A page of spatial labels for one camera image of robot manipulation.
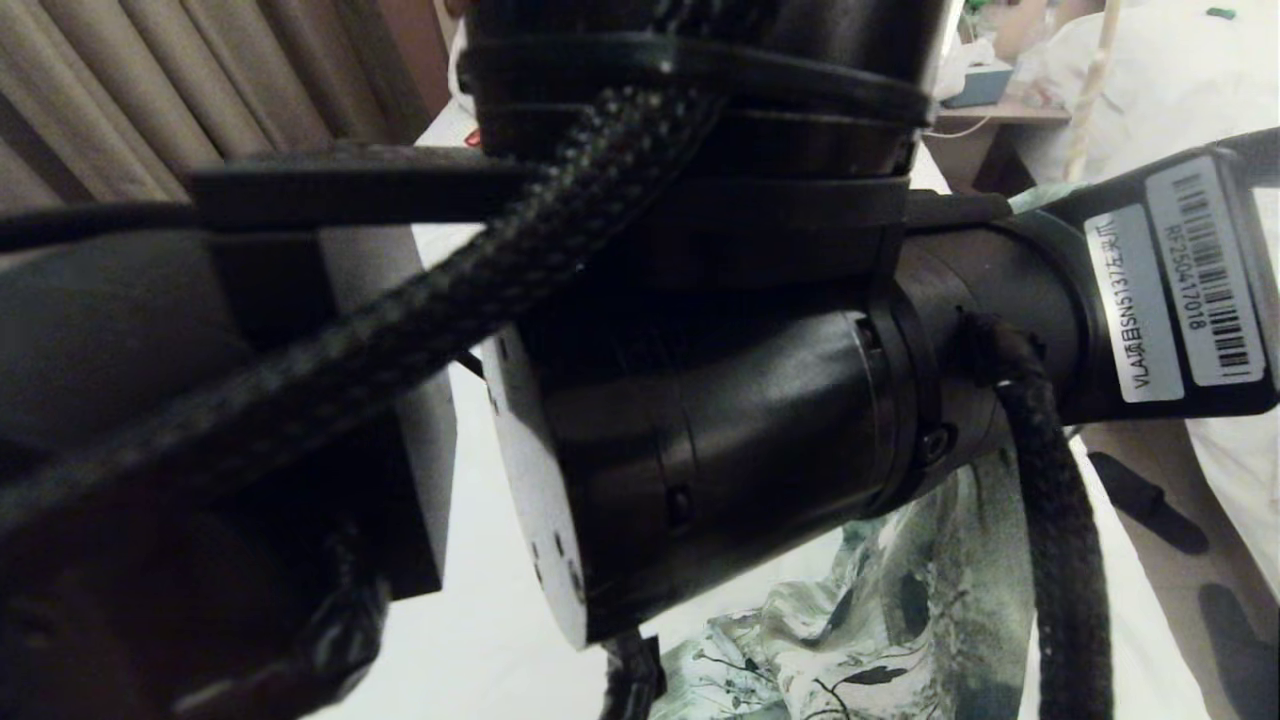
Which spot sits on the wooden nightstand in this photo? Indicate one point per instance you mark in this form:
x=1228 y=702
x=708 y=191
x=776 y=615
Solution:
x=1000 y=113

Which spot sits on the green potted plant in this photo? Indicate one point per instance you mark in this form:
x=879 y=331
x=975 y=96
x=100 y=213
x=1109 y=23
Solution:
x=985 y=6

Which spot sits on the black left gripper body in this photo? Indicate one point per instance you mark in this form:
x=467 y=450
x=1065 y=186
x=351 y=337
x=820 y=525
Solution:
x=1060 y=300

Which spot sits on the black slipper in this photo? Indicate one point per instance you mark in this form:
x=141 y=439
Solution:
x=1140 y=500

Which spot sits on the brown pleated curtain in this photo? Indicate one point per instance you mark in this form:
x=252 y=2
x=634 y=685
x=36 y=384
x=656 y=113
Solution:
x=150 y=90

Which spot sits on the small green object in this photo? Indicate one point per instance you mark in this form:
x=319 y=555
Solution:
x=1220 y=12

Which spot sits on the blue tissue box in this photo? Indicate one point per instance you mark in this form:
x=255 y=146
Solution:
x=985 y=85

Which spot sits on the green floral short-sleeve shirt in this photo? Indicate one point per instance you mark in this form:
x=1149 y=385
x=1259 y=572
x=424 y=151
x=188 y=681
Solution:
x=900 y=600

